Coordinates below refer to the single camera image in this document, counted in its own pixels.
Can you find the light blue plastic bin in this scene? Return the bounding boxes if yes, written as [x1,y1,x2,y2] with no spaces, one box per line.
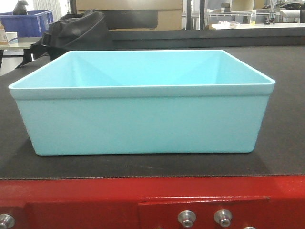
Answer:
[9,50,275,156]

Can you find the black conveyor belt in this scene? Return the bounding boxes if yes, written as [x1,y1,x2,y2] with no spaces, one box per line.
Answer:
[0,28,305,181]

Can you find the cardboard box stack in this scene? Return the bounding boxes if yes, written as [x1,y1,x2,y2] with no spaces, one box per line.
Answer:
[75,0,183,31]

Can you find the black backpack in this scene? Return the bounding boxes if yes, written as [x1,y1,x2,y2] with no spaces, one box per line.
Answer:
[17,10,115,68]

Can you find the silver bolt centre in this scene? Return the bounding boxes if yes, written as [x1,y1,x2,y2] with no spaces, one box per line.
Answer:
[178,210,196,228]

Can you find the silver bolt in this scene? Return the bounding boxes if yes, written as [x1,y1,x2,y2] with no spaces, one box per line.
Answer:
[178,210,196,228]
[214,209,233,228]
[0,214,15,229]

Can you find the silver bolt right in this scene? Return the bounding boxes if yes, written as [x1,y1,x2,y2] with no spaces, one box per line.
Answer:
[214,209,233,228]

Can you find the yellow liquid bottle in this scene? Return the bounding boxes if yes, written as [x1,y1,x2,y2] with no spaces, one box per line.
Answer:
[250,10,256,26]

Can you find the blue crate on table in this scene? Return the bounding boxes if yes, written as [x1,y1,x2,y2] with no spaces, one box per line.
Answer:
[0,10,54,37]

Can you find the white paper cup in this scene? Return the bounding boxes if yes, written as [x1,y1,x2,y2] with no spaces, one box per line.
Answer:
[5,31,19,44]

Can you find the silver bolt left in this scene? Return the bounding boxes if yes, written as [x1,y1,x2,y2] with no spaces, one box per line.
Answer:
[0,214,15,229]

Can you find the red conveyor frame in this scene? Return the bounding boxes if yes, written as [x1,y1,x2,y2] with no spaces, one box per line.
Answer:
[0,176,305,229]

